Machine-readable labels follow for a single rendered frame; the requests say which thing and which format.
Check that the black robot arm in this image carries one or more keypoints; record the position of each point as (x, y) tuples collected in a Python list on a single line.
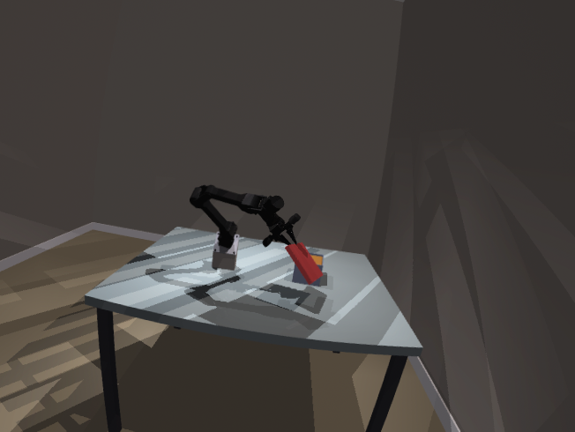
[(247, 202)]

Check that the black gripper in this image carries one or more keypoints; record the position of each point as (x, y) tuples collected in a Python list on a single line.
[(267, 241)]

